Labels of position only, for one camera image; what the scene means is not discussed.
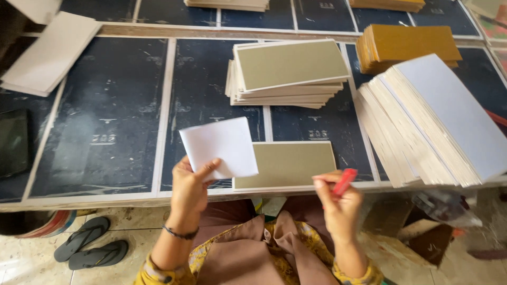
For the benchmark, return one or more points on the stack of plain white boards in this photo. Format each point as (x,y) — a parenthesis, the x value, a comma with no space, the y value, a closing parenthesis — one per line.
(47,55)

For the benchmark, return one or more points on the colourful round basket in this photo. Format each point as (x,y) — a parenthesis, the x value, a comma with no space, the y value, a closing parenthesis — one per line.
(37,223)

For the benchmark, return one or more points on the stack of mustard yellow cards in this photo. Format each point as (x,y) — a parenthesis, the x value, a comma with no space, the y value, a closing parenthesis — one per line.
(408,45)

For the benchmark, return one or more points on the white paper sheet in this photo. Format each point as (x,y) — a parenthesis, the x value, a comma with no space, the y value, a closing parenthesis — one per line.
(221,147)

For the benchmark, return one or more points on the brown cardboard box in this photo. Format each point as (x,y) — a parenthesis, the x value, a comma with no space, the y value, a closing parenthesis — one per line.
(416,233)

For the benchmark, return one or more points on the single olive green card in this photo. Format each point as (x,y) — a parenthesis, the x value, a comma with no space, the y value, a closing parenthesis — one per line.
(289,163)

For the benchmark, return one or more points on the person's left hand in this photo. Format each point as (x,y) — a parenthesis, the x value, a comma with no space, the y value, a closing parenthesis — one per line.
(189,194)

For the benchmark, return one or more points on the clear plastic bag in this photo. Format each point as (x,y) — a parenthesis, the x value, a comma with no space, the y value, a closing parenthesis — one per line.
(445,208)

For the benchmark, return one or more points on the stack of white-faced cards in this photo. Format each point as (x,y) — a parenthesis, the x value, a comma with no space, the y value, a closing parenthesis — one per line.
(435,122)

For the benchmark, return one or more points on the person's brown and yellow clothing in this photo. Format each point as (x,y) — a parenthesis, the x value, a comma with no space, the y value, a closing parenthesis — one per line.
(261,245)

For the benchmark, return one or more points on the person's right fingers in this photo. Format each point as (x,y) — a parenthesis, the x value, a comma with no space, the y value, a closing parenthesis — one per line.
(325,183)

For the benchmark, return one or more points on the red glue stick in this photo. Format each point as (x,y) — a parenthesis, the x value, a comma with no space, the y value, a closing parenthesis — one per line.
(343,182)

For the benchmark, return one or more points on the stack of thin yellow cards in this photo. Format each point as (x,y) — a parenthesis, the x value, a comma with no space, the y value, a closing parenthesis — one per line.
(388,4)

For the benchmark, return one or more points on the stack of beige cards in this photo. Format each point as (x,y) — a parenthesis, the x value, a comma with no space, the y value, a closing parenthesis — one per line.
(227,4)

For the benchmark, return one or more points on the stack of olive green cards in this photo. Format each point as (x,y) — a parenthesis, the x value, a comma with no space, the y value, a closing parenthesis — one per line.
(287,71)

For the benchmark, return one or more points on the black flip-flop sandal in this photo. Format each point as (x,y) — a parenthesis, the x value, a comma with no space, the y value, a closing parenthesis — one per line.
(81,237)
(99,255)

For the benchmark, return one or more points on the person's right hand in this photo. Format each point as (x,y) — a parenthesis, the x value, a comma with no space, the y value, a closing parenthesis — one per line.
(340,209)

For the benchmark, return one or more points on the black tablet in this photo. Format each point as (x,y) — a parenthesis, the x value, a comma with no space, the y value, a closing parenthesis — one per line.
(12,142)

